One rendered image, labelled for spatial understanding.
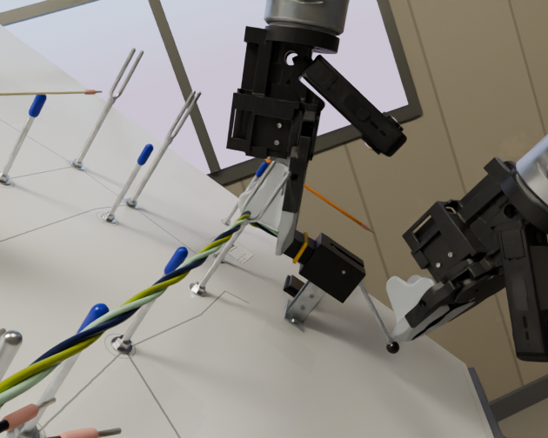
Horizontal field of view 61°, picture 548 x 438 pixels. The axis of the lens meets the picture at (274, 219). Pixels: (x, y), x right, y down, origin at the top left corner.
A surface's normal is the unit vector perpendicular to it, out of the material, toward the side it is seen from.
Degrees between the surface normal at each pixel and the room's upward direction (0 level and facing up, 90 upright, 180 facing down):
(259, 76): 95
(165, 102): 90
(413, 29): 90
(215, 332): 54
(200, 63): 90
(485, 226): 69
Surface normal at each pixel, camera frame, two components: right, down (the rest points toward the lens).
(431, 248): -0.79, -0.04
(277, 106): -0.11, 0.25
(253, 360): 0.55, -0.79
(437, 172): 0.19, 0.06
